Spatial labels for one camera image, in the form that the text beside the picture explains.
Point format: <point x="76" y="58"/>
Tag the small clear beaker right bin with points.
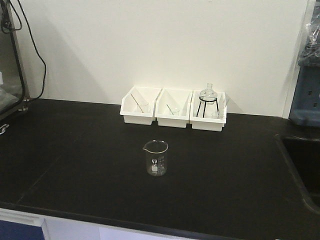
<point x="215" y="115"/>

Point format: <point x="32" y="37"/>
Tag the white blue base cabinet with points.
<point x="16" y="225"/>

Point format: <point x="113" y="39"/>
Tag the black lab sink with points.
<point x="302" y="157"/>

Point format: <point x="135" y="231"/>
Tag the red stirring rod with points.
<point x="138" y="105"/>

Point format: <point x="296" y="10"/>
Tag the white plastic bin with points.
<point x="208" y="123"/>
<point x="175" y="98"/>
<point x="128" y="105"/>

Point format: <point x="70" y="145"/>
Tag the glass fume cabinet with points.
<point x="14" y="91"/>

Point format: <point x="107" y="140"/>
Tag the left white plastic bin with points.
<point x="128" y="105"/>

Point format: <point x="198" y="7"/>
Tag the middle white plastic bin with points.
<point x="175" y="98"/>

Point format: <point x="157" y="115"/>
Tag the large clear glass beaker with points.
<point x="156" y="152"/>

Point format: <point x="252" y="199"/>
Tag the metal cabinet latch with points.
<point x="3" y="128"/>

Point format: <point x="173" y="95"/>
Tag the small beaker with green rod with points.
<point x="176" y="111"/>

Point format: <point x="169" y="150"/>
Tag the clear plastic bag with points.
<point x="312" y="32"/>

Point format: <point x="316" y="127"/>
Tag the small beaker with red rod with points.
<point x="145" y="107"/>

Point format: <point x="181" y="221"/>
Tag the blue plastic crate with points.
<point x="305" y="107"/>

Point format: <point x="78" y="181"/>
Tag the clear round glass flask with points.
<point x="208" y="95"/>

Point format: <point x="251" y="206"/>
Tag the right white plastic bin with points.
<point x="208" y="123"/>

